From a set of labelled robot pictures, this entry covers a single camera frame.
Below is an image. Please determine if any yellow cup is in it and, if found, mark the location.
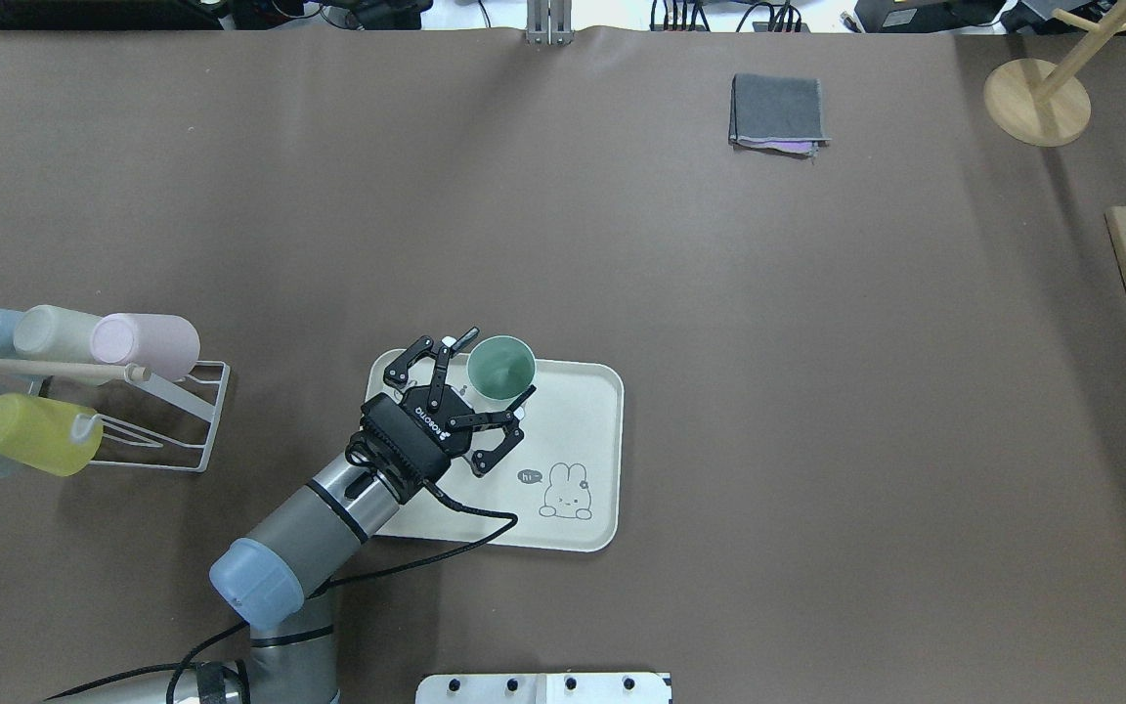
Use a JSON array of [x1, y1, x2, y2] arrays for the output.
[[0, 393, 104, 476]]

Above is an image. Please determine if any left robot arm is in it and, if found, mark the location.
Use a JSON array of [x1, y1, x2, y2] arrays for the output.
[[57, 330, 536, 703]]

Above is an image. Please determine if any aluminium frame post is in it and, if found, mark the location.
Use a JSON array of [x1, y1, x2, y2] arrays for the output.
[[524, 0, 575, 46]]

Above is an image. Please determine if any pale green-white cup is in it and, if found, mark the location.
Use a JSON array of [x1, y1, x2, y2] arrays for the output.
[[12, 304, 100, 364]]

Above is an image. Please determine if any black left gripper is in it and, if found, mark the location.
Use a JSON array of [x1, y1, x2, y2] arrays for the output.
[[346, 327, 537, 502]]

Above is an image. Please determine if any green cup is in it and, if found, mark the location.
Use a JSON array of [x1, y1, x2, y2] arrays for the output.
[[466, 335, 536, 401]]

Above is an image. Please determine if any cream rabbit tray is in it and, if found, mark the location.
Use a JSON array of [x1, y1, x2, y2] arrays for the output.
[[383, 358, 625, 552]]

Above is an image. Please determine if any wooden mug tree stand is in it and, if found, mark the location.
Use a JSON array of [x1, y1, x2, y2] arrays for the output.
[[982, 1, 1126, 148]]

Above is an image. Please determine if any grey folded cloth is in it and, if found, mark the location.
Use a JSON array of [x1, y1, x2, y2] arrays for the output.
[[729, 72, 830, 157]]

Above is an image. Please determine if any pink cup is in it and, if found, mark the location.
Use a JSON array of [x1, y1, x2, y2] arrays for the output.
[[89, 313, 202, 380]]

